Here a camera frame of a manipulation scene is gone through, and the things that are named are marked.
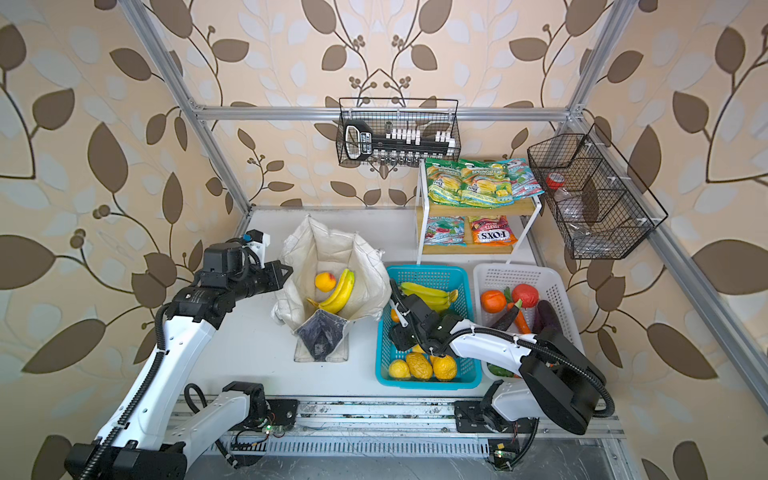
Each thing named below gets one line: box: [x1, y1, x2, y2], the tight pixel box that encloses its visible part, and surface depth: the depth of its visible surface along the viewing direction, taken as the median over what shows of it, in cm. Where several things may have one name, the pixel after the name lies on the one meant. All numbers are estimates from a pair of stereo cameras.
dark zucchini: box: [490, 305, 519, 332], surface depth 88 cm
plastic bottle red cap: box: [546, 172, 586, 224], surface depth 80 cm
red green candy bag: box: [424, 216, 468, 247], surface depth 91 cm
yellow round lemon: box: [433, 354, 457, 382], surface depth 79 cm
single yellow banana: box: [306, 268, 355, 314], surface depth 95 cm
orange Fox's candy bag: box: [470, 215, 518, 245], surface depth 91 cm
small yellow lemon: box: [389, 359, 411, 378], surface depth 79 cm
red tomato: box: [512, 284, 539, 309], surface depth 91 cm
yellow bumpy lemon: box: [406, 344, 433, 379], surface depth 80 cm
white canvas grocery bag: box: [272, 215, 392, 363], surface depth 81 cm
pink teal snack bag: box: [505, 158, 545, 199], surface depth 77 cm
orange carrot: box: [514, 310, 531, 335], surface depth 89 cm
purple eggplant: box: [533, 300, 560, 334], surface depth 86 cm
